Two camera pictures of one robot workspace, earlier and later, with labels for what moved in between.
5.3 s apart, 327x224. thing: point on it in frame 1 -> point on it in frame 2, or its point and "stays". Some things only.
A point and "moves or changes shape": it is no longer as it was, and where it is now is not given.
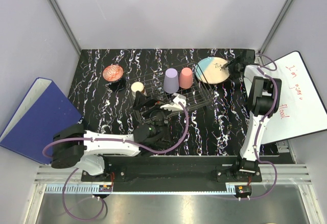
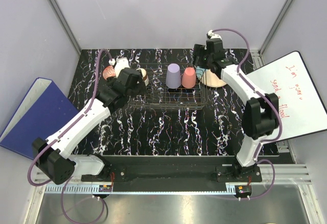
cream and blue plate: (210, 70) moves or changes shape
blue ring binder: (44, 111) stays
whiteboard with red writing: (301, 110) stays
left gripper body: (158, 116) -> (140, 89)
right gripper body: (233, 69) -> (204, 59)
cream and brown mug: (137, 86) moves or changes shape
